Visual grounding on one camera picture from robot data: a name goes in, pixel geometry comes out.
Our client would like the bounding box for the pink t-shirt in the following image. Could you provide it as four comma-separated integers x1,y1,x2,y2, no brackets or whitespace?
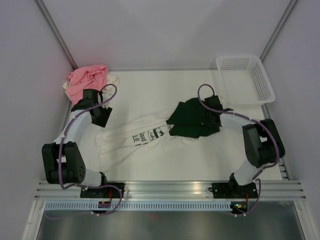
65,64,108,106

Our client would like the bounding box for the white and green t-shirt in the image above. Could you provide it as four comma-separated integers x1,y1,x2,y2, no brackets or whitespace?
95,97,220,173

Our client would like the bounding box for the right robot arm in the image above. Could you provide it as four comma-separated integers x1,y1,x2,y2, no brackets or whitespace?
200,95,286,198

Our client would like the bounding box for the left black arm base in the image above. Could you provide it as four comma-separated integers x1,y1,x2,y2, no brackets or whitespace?
80,182,125,200

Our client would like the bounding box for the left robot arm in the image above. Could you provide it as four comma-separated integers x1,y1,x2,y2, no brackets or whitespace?
41,89,112,198

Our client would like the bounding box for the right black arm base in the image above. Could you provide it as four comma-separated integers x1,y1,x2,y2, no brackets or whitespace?
208,182,258,199

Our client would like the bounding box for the cream white t-shirt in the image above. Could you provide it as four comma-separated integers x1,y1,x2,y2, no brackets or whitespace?
63,74,120,99

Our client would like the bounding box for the white plastic basket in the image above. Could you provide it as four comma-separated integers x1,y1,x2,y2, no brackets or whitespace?
216,55,276,106

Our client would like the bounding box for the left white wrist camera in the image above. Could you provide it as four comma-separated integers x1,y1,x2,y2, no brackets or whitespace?
101,92,113,102

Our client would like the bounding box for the aluminium mounting rail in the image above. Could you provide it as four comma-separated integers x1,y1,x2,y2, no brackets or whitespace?
35,180,306,201

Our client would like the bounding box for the white slotted cable duct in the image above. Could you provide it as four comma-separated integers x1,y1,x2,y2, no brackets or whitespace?
45,200,232,212

